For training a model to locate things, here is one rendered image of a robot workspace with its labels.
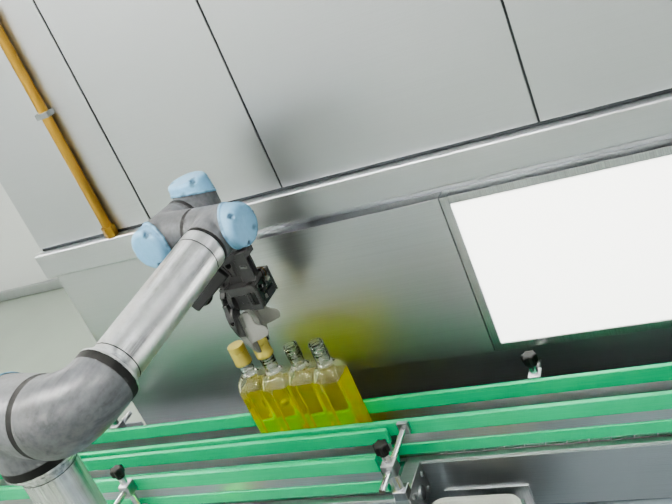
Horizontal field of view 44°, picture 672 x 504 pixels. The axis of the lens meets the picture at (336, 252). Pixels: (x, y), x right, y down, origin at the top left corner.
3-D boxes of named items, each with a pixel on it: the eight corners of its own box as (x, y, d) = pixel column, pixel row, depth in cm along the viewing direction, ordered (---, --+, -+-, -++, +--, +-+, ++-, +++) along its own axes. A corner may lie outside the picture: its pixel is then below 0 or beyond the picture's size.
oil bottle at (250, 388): (306, 441, 177) (266, 361, 169) (298, 460, 172) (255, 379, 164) (284, 443, 179) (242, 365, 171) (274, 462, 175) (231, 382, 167)
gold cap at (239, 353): (236, 370, 165) (227, 352, 163) (235, 361, 168) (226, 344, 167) (252, 363, 165) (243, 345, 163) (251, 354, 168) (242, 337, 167)
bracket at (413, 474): (434, 487, 160) (422, 460, 157) (424, 525, 152) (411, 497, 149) (417, 488, 161) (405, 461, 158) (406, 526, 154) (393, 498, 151)
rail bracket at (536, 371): (561, 390, 160) (542, 334, 155) (558, 414, 155) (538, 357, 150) (540, 393, 162) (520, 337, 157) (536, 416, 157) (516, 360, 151)
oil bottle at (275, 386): (330, 440, 174) (290, 359, 166) (321, 459, 170) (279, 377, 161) (307, 442, 177) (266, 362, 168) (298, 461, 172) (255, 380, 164)
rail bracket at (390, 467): (424, 453, 158) (401, 402, 154) (403, 521, 145) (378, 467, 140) (409, 454, 160) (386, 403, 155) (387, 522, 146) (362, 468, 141)
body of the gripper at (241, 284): (265, 313, 153) (237, 257, 148) (226, 319, 156) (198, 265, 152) (280, 290, 159) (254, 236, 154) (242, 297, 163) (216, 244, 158)
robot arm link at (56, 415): (45, 425, 100) (239, 179, 131) (-7, 422, 106) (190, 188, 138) (101, 484, 106) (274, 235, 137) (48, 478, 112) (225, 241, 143)
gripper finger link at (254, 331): (274, 356, 156) (257, 312, 153) (247, 360, 158) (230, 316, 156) (281, 348, 158) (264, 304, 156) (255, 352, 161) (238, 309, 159)
